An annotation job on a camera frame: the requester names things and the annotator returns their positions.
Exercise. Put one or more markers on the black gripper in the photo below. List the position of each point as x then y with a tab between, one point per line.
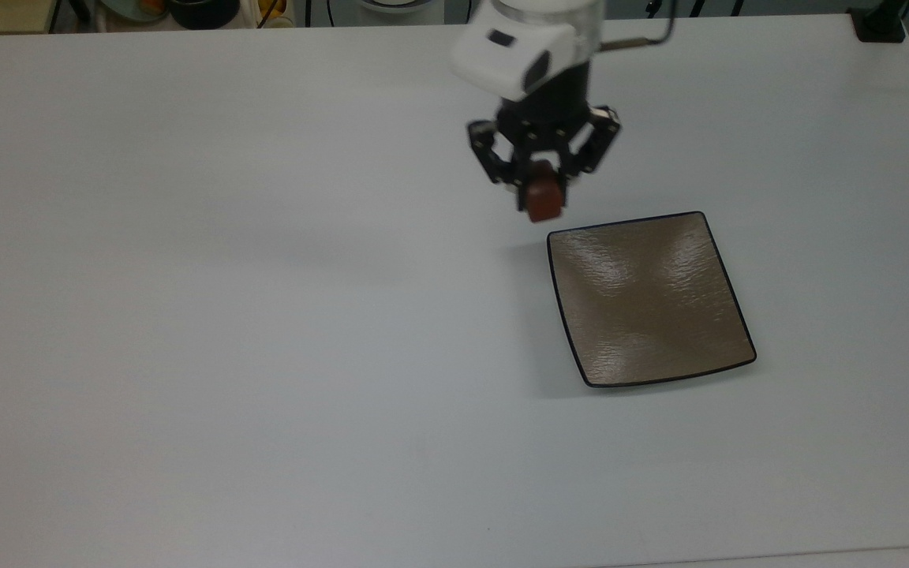
549	118

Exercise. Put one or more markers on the brown square ceramic plate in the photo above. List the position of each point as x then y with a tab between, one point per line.
650	300

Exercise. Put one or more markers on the black round bowl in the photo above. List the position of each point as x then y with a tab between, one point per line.
203	12

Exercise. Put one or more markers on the black pole base block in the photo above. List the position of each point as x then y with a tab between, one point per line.
879	22

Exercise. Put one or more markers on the pale green bowl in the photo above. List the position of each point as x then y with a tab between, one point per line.
132	8

